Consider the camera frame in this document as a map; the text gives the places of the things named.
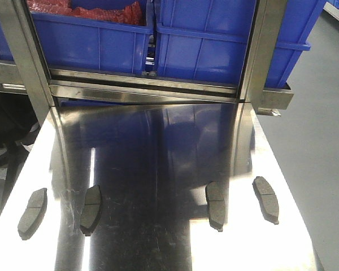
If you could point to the brake pad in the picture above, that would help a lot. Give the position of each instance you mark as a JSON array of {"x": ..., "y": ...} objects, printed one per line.
[
  {"x": 33, "y": 215},
  {"x": 267, "y": 199},
  {"x": 215, "y": 206},
  {"x": 91, "y": 210}
]

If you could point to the blue bin right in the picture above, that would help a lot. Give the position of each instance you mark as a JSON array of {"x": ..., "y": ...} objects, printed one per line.
[{"x": 207, "y": 40}]

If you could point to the blue bin with red parts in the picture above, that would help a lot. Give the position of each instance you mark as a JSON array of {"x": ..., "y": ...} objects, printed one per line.
[{"x": 70, "y": 41}]

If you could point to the red mesh packaged parts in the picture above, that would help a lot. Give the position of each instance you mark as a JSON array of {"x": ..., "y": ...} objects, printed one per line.
[{"x": 130, "y": 14}]

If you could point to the steel rack frame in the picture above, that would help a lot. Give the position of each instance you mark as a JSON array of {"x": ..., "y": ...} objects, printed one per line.
[{"x": 43, "y": 85}]

